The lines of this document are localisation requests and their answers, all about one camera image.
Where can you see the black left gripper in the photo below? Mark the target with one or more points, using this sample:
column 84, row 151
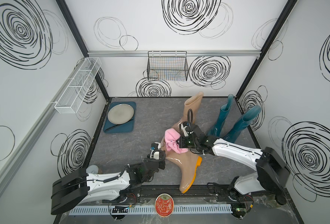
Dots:
column 161, row 159

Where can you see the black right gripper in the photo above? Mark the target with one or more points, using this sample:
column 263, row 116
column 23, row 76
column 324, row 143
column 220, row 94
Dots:
column 181, row 138

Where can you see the pink microfiber cloth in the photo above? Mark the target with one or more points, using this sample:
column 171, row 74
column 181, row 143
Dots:
column 171, row 137

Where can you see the green rubber boot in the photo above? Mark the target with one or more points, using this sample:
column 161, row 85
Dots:
column 224, row 111
column 243, row 122

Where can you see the beige rubber boot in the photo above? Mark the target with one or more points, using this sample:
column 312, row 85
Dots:
column 193, row 103
column 188, row 163

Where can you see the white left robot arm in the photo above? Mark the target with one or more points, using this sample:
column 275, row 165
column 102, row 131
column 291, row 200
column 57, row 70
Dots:
column 81, row 176

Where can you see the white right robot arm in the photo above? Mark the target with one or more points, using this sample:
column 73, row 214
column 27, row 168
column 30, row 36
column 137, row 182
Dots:
column 270, row 171

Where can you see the copper tape roll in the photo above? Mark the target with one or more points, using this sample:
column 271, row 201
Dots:
column 93, row 169

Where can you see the black knife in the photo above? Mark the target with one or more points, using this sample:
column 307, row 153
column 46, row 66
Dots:
column 119, row 126

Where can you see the teal rectangular tray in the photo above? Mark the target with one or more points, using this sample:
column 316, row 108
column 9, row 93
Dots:
column 120, row 130

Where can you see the grey round plate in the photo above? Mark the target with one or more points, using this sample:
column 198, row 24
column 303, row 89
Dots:
column 120, row 114

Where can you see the white slotted cable duct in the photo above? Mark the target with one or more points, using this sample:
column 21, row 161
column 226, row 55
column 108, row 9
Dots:
column 150, row 209

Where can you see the black mounting rail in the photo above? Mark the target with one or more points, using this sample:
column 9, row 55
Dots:
column 167, row 191

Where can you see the black wire basket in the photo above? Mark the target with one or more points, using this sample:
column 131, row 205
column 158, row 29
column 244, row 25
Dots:
column 168, row 68

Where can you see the grey wall rail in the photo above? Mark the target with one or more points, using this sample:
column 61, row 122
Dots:
column 174, row 53

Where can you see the white wire shelf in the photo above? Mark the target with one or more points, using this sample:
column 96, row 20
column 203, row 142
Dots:
column 79, row 85

